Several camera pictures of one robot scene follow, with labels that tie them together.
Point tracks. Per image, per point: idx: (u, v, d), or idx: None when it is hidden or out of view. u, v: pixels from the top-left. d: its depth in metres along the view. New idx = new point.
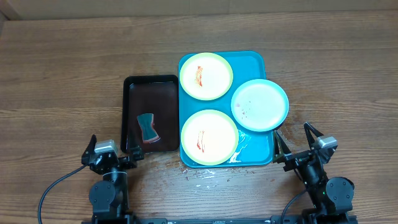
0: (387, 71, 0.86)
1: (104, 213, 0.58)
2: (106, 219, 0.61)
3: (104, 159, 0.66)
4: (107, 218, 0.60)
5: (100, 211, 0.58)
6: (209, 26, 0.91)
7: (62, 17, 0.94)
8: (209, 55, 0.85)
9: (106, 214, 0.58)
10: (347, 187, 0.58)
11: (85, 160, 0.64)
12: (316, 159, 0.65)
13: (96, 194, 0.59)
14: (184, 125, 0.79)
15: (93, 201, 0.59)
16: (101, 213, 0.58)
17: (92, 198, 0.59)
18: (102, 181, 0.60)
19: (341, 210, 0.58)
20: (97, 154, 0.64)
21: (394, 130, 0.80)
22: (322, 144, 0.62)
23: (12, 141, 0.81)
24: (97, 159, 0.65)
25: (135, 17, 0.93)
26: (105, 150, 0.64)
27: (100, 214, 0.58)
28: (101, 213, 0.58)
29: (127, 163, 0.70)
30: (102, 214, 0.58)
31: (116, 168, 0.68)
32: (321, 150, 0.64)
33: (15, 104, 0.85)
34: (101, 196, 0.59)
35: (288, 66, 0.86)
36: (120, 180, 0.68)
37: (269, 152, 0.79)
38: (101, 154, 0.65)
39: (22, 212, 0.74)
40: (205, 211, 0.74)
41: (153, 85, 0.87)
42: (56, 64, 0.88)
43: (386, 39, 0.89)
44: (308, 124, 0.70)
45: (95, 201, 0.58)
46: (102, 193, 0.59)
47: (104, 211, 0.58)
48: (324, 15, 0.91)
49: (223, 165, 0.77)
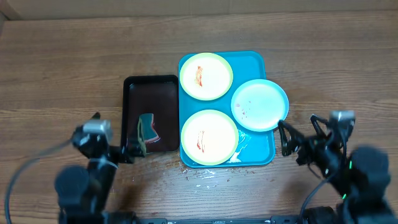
0: (387, 71, 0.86)
1: (72, 206, 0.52)
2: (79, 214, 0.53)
3: (92, 142, 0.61)
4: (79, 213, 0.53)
5: (66, 201, 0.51)
6: (209, 26, 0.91)
7: (62, 18, 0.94)
8: (209, 55, 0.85)
9: (74, 205, 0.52)
10: (379, 157, 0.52)
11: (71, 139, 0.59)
12: (336, 132, 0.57)
13: (64, 179, 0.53)
14: (185, 125, 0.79)
15: (60, 189, 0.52)
16: (69, 202, 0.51)
17: (59, 184, 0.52)
18: (74, 165, 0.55)
19: (372, 182, 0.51)
20: (85, 132, 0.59)
21: (394, 130, 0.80)
22: (337, 116, 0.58)
23: (12, 141, 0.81)
24: (84, 139, 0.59)
25: (135, 17, 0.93)
26: (96, 130, 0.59)
27: (67, 207, 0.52)
28: (68, 201, 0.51)
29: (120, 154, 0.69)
30: (70, 206, 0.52)
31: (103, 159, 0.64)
32: (339, 123, 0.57)
33: (15, 104, 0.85)
34: (70, 182, 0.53)
35: (288, 66, 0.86)
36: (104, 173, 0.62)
37: (269, 152, 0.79)
38: (89, 134, 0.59)
39: (22, 212, 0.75)
40: (205, 211, 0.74)
41: (153, 85, 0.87)
42: (56, 64, 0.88)
43: (386, 39, 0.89)
44: (314, 116, 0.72)
45: (63, 188, 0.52)
46: (73, 180, 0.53)
47: (72, 203, 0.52)
48: (324, 15, 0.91)
49: (224, 165, 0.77)
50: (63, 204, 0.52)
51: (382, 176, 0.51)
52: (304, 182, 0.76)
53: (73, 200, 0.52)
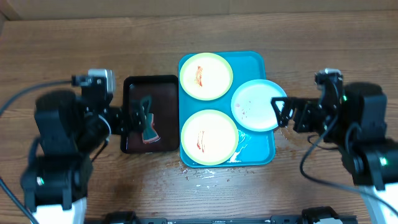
0: (387, 71, 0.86)
1: (51, 129, 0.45)
2: (58, 148, 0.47)
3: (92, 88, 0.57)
4: (58, 139, 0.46)
5: (45, 113, 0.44)
6: (209, 26, 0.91)
7: (62, 17, 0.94)
8: (209, 55, 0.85)
9: (55, 117, 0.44)
10: (370, 85, 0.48)
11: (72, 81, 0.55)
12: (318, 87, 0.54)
13: (45, 99, 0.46)
14: (185, 125, 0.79)
15: (40, 103, 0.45)
16: (47, 114, 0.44)
17: (40, 99, 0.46)
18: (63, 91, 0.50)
19: (377, 126, 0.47)
20: (88, 76, 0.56)
21: (394, 130, 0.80)
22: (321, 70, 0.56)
23: (12, 141, 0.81)
24: (86, 83, 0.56)
25: (135, 17, 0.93)
26: (99, 75, 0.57)
27: (42, 122, 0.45)
28: (45, 116, 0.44)
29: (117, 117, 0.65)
30: (49, 132, 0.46)
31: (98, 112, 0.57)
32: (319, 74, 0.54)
33: (15, 103, 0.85)
34: (56, 95, 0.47)
35: (288, 66, 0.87)
36: (96, 124, 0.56)
37: (269, 152, 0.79)
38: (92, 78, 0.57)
39: (22, 212, 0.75)
40: (205, 211, 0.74)
41: (153, 85, 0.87)
42: (56, 64, 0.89)
43: (386, 39, 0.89)
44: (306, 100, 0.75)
45: (41, 102, 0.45)
46: (58, 97, 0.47)
47: (51, 127, 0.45)
48: (324, 16, 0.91)
49: (224, 165, 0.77)
50: (38, 116, 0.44)
51: (377, 125, 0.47)
52: (304, 182, 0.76)
53: (52, 119, 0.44)
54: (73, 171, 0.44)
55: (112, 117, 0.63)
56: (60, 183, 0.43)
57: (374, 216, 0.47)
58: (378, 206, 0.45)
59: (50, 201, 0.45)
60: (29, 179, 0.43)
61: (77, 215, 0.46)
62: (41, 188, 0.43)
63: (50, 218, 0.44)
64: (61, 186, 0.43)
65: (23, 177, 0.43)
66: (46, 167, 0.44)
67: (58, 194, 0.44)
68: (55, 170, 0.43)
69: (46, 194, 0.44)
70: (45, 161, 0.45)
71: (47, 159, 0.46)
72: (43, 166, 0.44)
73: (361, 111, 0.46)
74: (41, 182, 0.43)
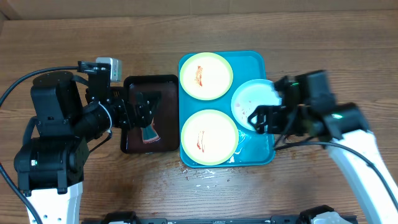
0: (387, 71, 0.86)
1: (47, 109, 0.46)
2: (55, 129, 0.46)
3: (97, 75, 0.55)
4: (56, 119, 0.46)
5: (41, 91, 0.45)
6: (209, 26, 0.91)
7: (61, 17, 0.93)
8: (209, 55, 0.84)
9: (51, 93, 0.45)
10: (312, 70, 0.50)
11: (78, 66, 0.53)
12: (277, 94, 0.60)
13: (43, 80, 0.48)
14: (185, 125, 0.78)
15: (39, 83, 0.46)
16: (45, 91, 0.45)
17: (39, 80, 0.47)
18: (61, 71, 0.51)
19: (328, 96, 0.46)
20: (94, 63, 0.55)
21: (394, 130, 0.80)
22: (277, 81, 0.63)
23: (12, 141, 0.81)
24: (91, 70, 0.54)
25: (135, 17, 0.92)
26: (104, 63, 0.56)
27: (38, 101, 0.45)
28: (41, 93, 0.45)
29: (120, 109, 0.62)
30: (44, 112, 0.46)
31: (99, 100, 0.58)
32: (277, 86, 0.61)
33: (14, 103, 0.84)
34: (55, 76, 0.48)
35: (289, 66, 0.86)
36: (94, 112, 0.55)
37: (269, 152, 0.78)
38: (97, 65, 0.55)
39: (22, 212, 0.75)
40: (205, 211, 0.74)
41: (153, 85, 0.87)
42: (56, 64, 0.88)
43: (386, 39, 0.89)
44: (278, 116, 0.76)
45: (40, 82, 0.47)
46: (55, 78, 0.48)
47: (47, 106, 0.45)
48: (324, 15, 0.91)
49: (224, 165, 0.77)
50: (35, 93, 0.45)
51: (328, 94, 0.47)
52: (304, 182, 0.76)
53: (48, 98, 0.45)
54: (67, 153, 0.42)
55: (115, 109, 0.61)
56: (54, 162, 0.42)
57: (346, 170, 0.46)
58: (343, 155, 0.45)
59: (45, 184, 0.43)
60: (23, 160, 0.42)
61: (73, 199, 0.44)
62: (35, 168, 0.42)
63: (46, 201, 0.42)
64: (56, 166, 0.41)
65: (17, 158, 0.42)
66: (40, 148, 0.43)
67: (53, 175, 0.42)
68: (50, 150, 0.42)
69: (41, 175, 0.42)
70: (40, 142, 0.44)
71: (43, 140, 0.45)
72: (37, 147, 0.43)
73: (306, 86, 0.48)
74: (35, 162, 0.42)
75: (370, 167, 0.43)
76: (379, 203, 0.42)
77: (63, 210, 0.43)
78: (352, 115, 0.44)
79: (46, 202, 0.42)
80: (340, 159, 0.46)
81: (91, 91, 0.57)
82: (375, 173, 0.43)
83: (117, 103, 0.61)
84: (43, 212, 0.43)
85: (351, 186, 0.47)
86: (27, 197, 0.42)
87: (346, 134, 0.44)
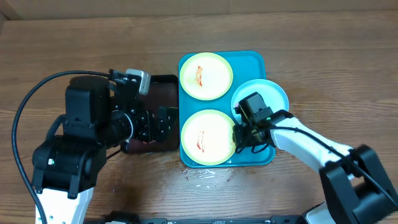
0: (387, 71, 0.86)
1: (76, 111, 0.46)
2: (82, 132, 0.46)
3: (127, 85, 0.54)
4: (84, 122, 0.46)
5: (76, 91, 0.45)
6: (209, 26, 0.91)
7: (61, 17, 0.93)
8: (209, 55, 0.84)
9: (84, 96, 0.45)
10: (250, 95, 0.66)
11: (109, 74, 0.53)
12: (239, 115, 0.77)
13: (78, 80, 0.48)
14: (185, 125, 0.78)
15: (76, 83, 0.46)
16: (80, 93, 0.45)
17: (76, 81, 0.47)
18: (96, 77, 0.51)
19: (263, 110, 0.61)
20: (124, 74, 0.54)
21: (394, 130, 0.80)
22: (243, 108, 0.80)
23: (12, 141, 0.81)
24: (120, 79, 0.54)
25: (135, 17, 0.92)
26: (136, 75, 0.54)
27: (71, 100, 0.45)
28: (78, 94, 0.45)
29: (143, 121, 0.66)
30: (73, 113, 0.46)
31: (125, 111, 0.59)
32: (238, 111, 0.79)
33: (15, 104, 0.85)
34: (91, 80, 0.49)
35: (288, 66, 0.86)
36: (119, 119, 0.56)
37: (270, 152, 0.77)
38: (128, 76, 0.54)
39: (22, 212, 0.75)
40: (205, 211, 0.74)
41: (153, 85, 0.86)
42: (56, 64, 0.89)
43: (386, 39, 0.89)
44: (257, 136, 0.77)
45: (77, 83, 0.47)
46: (91, 82, 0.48)
47: (78, 108, 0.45)
48: (324, 15, 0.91)
49: (224, 165, 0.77)
50: (69, 92, 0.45)
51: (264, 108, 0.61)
52: (304, 182, 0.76)
53: (82, 99, 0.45)
54: (85, 157, 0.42)
55: (138, 121, 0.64)
56: (71, 165, 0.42)
57: (291, 148, 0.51)
58: (279, 135, 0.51)
59: (58, 184, 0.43)
60: (42, 156, 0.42)
61: (80, 205, 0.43)
62: (53, 167, 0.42)
63: (55, 201, 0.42)
64: (73, 169, 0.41)
65: (36, 152, 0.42)
66: (60, 148, 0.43)
67: (67, 178, 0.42)
68: (70, 151, 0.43)
69: (55, 175, 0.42)
70: (62, 142, 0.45)
71: (64, 140, 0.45)
72: (58, 146, 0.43)
73: (248, 107, 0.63)
74: (52, 162, 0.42)
75: (296, 131, 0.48)
76: (310, 146, 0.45)
77: (69, 214, 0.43)
78: (281, 116, 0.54)
79: (54, 203, 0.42)
80: (282, 141, 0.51)
81: (118, 100, 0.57)
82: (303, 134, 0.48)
83: (140, 115, 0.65)
84: (50, 213, 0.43)
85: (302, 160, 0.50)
86: (38, 194, 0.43)
87: (277, 124, 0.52)
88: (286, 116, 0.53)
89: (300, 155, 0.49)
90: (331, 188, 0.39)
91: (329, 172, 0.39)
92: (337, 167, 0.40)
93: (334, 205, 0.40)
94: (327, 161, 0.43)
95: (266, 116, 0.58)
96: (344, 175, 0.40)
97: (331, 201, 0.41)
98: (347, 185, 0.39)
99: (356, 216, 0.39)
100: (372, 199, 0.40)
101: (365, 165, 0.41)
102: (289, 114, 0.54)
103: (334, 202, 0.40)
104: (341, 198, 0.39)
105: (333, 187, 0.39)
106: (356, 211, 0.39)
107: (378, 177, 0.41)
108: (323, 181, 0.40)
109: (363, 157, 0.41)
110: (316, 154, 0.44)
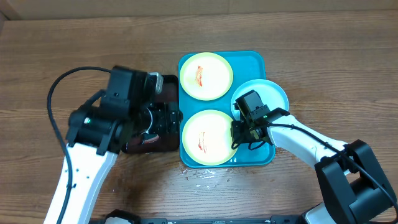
0: (387, 71, 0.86)
1: (117, 85, 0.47)
2: (116, 107, 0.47)
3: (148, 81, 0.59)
4: (121, 99, 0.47)
5: (121, 70, 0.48)
6: (209, 26, 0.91)
7: (62, 17, 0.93)
8: (209, 55, 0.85)
9: (129, 76, 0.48)
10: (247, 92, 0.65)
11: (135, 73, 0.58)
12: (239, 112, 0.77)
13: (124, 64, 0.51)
14: (185, 126, 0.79)
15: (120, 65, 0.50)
16: (124, 72, 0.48)
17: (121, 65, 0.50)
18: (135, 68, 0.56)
19: (260, 107, 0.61)
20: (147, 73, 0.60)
21: (394, 130, 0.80)
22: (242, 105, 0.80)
23: (12, 141, 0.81)
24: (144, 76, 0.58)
25: (135, 17, 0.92)
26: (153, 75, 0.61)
27: (115, 77, 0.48)
28: (122, 73, 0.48)
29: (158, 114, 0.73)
30: (114, 87, 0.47)
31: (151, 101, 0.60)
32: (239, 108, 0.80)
33: (15, 104, 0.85)
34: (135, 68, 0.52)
35: (288, 66, 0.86)
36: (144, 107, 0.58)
37: (269, 152, 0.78)
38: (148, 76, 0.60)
39: (22, 212, 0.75)
40: (205, 211, 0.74)
41: None
42: (56, 64, 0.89)
43: (386, 39, 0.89)
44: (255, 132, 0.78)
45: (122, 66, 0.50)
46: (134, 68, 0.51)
47: (119, 84, 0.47)
48: (324, 15, 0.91)
49: (224, 165, 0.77)
50: (115, 70, 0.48)
51: (261, 106, 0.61)
52: (304, 182, 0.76)
53: (124, 78, 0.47)
54: (117, 123, 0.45)
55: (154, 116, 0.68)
56: (106, 127, 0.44)
57: (287, 145, 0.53)
58: (275, 132, 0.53)
59: (87, 142, 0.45)
60: (79, 114, 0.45)
61: (104, 165, 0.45)
62: (86, 127, 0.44)
63: (83, 156, 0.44)
64: (106, 131, 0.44)
65: (76, 111, 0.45)
66: (97, 112, 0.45)
67: (97, 138, 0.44)
68: (105, 117, 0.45)
69: (87, 134, 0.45)
70: (98, 109, 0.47)
71: (100, 109, 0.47)
72: (94, 110, 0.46)
73: (245, 106, 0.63)
74: (87, 121, 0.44)
75: (292, 129, 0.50)
76: (305, 142, 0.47)
77: (94, 170, 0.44)
78: (277, 114, 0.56)
79: (83, 157, 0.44)
80: (278, 139, 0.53)
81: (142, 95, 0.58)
82: (298, 131, 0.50)
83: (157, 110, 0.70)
84: (76, 167, 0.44)
85: (298, 156, 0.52)
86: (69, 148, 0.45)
87: (273, 121, 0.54)
88: (283, 114, 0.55)
89: (295, 152, 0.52)
90: (328, 183, 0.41)
91: (325, 168, 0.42)
92: (333, 163, 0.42)
93: (331, 200, 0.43)
94: (322, 155, 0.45)
95: (263, 114, 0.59)
96: (339, 170, 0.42)
97: (329, 198, 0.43)
98: (341, 180, 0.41)
99: (352, 210, 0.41)
100: (366, 193, 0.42)
101: (361, 160, 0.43)
102: (285, 112, 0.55)
103: (330, 196, 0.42)
104: (337, 193, 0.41)
105: (329, 183, 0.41)
106: (352, 205, 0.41)
107: (372, 171, 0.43)
108: (319, 177, 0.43)
109: (358, 152, 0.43)
110: (311, 149, 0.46)
